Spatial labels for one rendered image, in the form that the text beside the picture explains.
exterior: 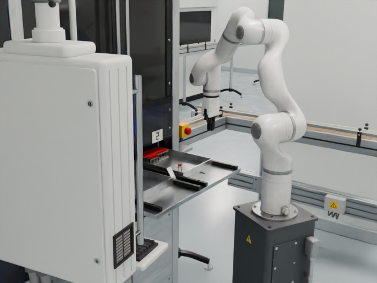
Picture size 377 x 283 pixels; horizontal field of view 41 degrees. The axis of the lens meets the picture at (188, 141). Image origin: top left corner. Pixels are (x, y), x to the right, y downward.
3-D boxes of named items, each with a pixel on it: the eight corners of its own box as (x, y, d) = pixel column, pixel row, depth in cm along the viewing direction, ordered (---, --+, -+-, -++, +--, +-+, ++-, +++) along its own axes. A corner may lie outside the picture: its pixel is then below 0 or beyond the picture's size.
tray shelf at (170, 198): (72, 192, 226) (72, 188, 225) (166, 153, 281) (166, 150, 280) (155, 219, 200) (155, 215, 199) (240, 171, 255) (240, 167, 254)
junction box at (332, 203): (323, 209, 308) (324, 196, 306) (326, 206, 312) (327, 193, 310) (342, 214, 302) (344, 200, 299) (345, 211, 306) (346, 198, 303)
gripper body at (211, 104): (210, 91, 247) (210, 113, 250) (198, 94, 239) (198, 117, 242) (223, 92, 243) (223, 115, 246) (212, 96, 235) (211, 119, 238)
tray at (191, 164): (129, 165, 256) (129, 159, 255) (160, 153, 276) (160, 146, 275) (183, 179, 237) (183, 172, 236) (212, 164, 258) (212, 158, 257)
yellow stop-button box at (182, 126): (171, 136, 280) (171, 123, 278) (179, 133, 286) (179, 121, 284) (182, 138, 276) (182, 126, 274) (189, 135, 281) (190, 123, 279)
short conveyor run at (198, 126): (165, 155, 283) (165, 129, 279) (145, 150, 292) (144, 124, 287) (227, 130, 337) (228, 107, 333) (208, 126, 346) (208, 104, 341)
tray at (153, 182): (80, 185, 229) (79, 177, 228) (119, 169, 250) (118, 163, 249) (136, 202, 211) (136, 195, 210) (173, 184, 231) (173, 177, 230)
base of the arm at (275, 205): (307, 215, 205) (311, 173, 199) (270, 225, 196) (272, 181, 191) (278, 199, 221) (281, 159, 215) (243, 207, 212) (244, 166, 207)
